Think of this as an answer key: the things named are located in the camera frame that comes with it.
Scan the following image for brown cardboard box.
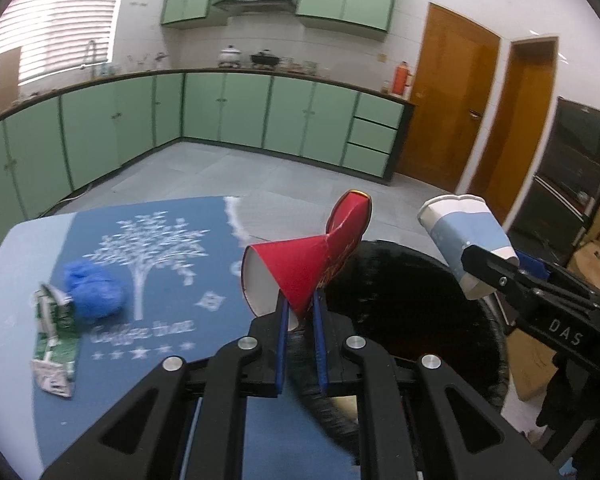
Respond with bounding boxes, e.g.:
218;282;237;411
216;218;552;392
0;46;22;122

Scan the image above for blue and white paper cup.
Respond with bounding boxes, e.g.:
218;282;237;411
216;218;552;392
416;194;521;302

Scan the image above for red thermos flask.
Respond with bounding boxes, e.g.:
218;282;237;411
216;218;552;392
392;60;412;97

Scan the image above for blue crumpled plastic cover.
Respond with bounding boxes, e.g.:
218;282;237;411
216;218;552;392
62;260;130;322

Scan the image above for crushed red paper cup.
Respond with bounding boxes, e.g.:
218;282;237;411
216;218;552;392
241;189;374;334

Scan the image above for wooden door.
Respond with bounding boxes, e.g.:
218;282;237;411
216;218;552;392
467;35;561;227
395;2;504;194

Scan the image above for black wok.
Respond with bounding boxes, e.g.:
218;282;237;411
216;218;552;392
250;50;283;69

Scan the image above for green and white carton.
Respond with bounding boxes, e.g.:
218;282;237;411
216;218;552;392
29;282;84;400

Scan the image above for white window blind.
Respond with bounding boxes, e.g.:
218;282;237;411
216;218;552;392
0;0;134;87

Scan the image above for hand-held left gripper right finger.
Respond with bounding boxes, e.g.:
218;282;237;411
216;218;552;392
311;296;571;480

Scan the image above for black glass cabinet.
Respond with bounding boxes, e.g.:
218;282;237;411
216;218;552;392
505;95;600;288

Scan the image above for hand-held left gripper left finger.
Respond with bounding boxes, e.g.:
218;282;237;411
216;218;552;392
39;292;290;480

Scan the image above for cluster of glass jars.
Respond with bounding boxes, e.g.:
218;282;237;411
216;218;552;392
280;57;322;74

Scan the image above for green lower kitchen cabinets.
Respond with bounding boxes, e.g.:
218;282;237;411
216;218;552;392
0;67;417;272

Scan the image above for black range hood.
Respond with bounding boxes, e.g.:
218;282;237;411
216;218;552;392
211;0;296;16

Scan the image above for blue tree print tablecloth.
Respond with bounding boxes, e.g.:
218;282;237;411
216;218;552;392
0;195;361;480

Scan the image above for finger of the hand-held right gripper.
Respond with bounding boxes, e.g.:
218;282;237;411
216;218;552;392
460;242;557;312

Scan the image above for flat cardboard box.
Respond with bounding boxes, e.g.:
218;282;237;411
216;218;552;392
505;329;562;402

